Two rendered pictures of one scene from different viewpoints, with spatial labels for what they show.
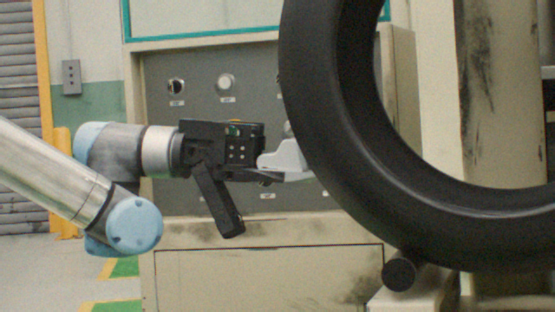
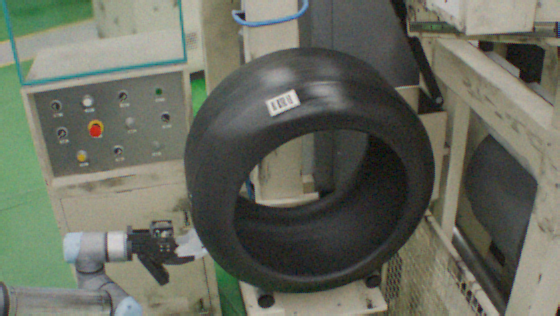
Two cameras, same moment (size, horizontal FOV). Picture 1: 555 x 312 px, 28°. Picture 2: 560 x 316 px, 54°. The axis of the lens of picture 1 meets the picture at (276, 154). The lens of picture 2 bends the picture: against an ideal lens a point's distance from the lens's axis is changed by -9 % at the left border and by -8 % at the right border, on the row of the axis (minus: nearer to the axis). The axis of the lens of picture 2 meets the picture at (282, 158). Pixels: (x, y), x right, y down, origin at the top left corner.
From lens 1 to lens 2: 95 cm
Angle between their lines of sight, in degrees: 37
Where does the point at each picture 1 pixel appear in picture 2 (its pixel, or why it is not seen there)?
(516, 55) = not seen: hidden behind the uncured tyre
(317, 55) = (224, 222)
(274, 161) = (187, 249)
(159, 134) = (116, 244)
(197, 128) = (138, 237)
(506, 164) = (283, 180)
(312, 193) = (146, 155)
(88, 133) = (72, 248)
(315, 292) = (156, 208)
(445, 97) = not seen: outside the picture
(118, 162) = (94, 261)
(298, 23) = (211, 206)
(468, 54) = not seen: hidden behind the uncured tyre
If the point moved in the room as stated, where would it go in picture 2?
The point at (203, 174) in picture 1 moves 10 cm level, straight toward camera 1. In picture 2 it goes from (145, 259) to (160, 283)
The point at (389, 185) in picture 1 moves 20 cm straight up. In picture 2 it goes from (266, 275) to (261, 205)
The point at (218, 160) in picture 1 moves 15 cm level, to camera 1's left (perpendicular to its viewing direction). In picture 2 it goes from (155, 255) to (96, 273)
